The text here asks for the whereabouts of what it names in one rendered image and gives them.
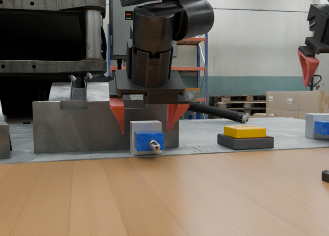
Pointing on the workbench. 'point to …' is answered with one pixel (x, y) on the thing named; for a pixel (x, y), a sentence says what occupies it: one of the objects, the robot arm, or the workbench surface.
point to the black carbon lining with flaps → (76, 88)
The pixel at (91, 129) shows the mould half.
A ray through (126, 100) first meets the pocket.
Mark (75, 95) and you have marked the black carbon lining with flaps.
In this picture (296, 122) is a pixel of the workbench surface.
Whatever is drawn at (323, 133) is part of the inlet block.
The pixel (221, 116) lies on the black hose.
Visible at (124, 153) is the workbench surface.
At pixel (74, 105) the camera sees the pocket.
